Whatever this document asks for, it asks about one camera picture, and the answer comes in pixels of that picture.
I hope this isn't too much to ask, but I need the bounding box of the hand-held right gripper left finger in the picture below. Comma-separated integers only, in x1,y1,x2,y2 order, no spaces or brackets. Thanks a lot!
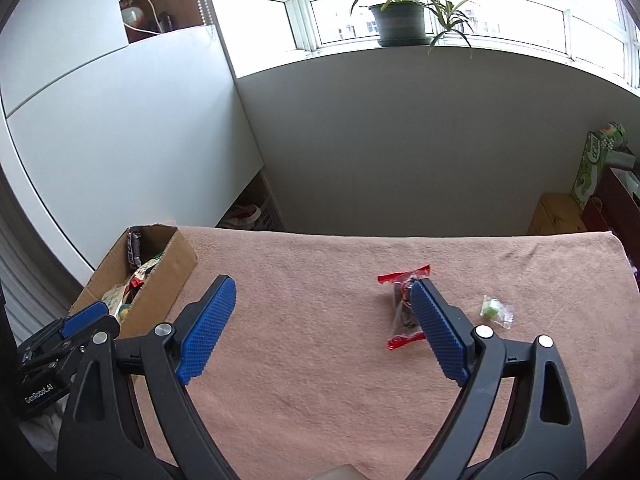
56,274,238,480

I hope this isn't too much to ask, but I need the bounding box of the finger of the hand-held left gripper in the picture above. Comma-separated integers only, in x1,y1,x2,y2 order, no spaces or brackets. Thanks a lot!
60,301,122,340

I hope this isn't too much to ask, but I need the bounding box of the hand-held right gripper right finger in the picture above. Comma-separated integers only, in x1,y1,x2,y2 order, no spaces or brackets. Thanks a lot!
409,277,587,480

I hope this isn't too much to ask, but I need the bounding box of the red clear snack packet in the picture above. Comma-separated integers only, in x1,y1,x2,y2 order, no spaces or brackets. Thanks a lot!
376,264,432,352

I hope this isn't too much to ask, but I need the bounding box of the small green candy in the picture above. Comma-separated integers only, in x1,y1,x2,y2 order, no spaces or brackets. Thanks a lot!
480,296,515,330

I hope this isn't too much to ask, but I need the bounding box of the cardboard box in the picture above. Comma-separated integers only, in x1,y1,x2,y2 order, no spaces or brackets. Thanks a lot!
69,224,199,346

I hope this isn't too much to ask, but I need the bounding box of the pile of assorted snack packets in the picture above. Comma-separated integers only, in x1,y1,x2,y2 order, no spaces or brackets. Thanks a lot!
102,227,168,323

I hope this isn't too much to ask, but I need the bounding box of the pink blanket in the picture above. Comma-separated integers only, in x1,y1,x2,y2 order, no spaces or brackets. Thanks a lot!
120,225,640,480

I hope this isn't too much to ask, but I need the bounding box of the white plastic basket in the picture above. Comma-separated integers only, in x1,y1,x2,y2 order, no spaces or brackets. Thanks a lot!
217,202,282,233

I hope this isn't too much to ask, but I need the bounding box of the wooden stool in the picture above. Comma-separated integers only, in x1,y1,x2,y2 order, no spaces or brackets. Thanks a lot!
527,192,588,236

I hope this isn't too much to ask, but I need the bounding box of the white cabinet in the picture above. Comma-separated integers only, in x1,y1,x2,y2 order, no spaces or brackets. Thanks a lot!
0,0,266,286

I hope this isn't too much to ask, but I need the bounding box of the dark red cabinet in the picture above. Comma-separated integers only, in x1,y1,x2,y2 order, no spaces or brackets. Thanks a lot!
580,167,640,261

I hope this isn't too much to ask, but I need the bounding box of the green tissue box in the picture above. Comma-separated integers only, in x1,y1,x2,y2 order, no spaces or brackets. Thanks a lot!
572,130,613,211

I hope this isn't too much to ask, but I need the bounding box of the green printed packet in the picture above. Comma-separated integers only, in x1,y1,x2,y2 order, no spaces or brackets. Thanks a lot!
600,122,628,151

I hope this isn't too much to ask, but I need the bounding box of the potted spider plant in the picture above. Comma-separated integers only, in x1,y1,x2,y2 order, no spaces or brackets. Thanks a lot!
339,0,496,58

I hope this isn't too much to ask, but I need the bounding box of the white framed window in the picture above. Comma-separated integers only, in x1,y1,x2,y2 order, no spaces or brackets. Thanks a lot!
260,0,640,93

